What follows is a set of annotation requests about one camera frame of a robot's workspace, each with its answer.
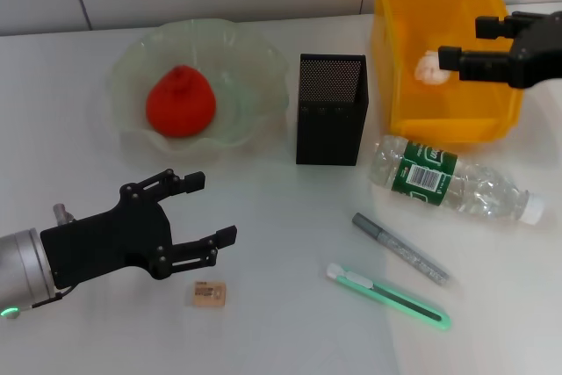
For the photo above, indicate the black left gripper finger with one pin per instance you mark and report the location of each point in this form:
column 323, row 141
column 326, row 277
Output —
column 226, row 236
column 193, row 182

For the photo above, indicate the clear glass fruit plate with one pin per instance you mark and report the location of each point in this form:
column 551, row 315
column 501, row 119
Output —
column 228, row 54

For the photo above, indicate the grey glitter marker pen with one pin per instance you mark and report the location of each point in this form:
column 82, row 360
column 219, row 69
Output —
column 395, row 245

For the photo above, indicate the red cone-shaped object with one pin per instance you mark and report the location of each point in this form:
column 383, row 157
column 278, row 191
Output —
column 180, row 103

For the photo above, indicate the green utility knife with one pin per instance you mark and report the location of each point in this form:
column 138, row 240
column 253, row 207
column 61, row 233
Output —
column 395, row 300

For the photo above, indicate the yellow plastic bin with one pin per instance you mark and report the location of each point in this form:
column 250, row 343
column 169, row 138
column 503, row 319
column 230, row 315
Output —
column 439, row 127

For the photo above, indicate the small beige eraser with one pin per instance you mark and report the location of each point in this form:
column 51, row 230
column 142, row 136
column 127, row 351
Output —
column 210, row 293

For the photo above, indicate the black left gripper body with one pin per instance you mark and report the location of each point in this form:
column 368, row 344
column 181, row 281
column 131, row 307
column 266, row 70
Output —
column 110, row 239

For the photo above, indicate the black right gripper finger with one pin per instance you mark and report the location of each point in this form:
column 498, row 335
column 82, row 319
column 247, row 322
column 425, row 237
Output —
column 483, row 65
column 492, row 27

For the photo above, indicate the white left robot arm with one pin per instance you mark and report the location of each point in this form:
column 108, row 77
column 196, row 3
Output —
column 22, row 261

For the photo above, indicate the black mesh pen holder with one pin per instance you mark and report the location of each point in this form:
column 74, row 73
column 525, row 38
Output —
column 329, row 138

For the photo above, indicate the white paper ball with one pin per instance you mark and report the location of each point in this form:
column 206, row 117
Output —
column 426, row 69

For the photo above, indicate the clear green-label water bottle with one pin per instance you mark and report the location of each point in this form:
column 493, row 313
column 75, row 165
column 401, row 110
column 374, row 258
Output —
column 421, row 168

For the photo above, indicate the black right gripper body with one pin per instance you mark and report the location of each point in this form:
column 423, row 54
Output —
column 540, row 54

